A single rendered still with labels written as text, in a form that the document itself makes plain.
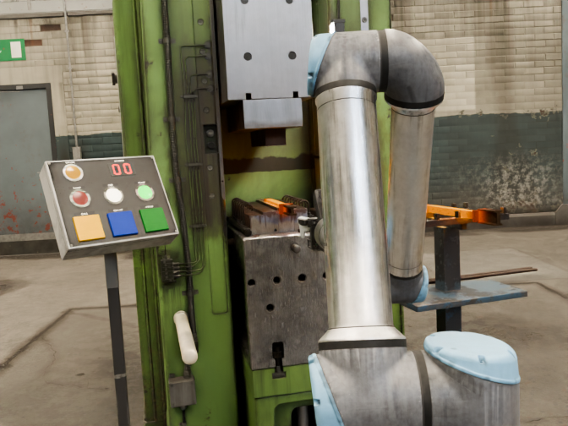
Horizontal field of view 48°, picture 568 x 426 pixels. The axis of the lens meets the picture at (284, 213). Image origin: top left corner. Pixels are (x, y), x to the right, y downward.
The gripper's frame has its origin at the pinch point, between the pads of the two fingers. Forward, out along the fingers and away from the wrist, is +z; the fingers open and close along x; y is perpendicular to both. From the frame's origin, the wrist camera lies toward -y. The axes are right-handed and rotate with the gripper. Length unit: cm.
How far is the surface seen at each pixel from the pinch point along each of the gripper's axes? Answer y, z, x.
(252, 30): -59, 33, -8
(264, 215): 2.3, 32.9, -7.5
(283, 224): 5.7, 32.9, -1.0
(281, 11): -65, 33, 2
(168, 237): 4.8, 17.5, -40.1
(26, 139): -46, 674, -188
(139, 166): -17, 26, -47
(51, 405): 100, 143, -99
